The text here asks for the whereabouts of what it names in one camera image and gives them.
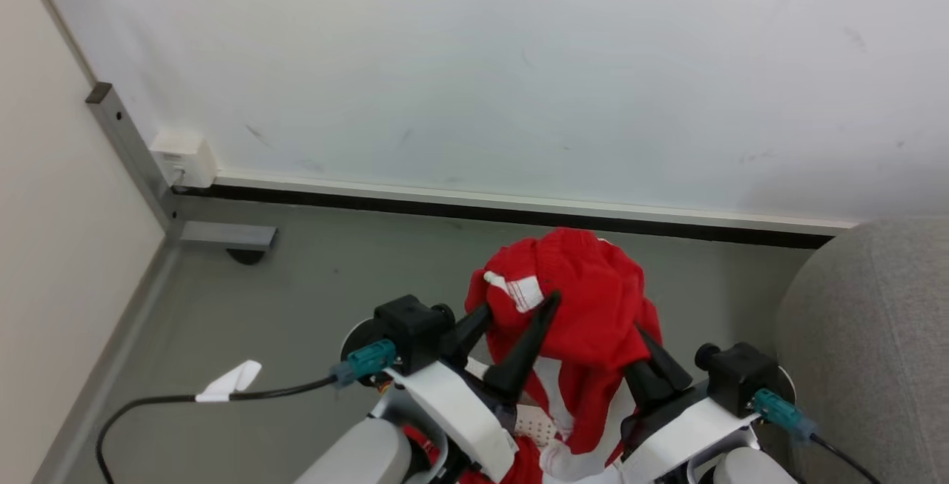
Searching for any white wall socket box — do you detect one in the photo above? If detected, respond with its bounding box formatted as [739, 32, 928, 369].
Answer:
[150, 131, 217, 188]

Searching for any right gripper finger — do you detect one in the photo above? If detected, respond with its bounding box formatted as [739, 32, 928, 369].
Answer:
[623, 361, 672, 410]
[638, 327, 695, 394]

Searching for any white perforated laundry basket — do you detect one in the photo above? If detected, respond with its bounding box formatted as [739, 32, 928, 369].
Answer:
[515, 404, 558, 448]

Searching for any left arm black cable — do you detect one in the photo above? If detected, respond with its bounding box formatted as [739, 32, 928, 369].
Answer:
[96, 375, 340, 484]

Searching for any red white knit garment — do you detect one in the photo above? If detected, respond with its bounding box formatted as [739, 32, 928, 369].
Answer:
[404, 228, 663, 484]

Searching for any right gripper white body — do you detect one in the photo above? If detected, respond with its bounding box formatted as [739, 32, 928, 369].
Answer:
[620, 386, 758, 484]

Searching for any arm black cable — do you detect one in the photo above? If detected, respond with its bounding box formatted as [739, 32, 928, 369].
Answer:
[808, 432, 883, 484]
[96, 375, 340, 484]

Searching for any grey fabric sofa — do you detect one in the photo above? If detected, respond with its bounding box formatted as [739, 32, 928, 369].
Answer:
[775, 217, 949, 484]

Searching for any black white baseboard strip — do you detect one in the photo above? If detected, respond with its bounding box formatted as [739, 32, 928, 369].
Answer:
[172, 171, 857, 250]

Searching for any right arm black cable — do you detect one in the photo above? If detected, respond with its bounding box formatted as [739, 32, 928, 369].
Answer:
[808, 432, 883, 484]

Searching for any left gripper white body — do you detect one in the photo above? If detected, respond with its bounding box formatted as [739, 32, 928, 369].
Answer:
[384, 359, 521, 483]

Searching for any white tape tag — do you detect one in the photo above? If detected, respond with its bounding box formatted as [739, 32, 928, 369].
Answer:
[195, 359, 262, 403]

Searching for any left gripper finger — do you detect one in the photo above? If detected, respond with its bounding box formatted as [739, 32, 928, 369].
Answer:
[484, 291, 562, 400]
[448, 303, 495, 368]

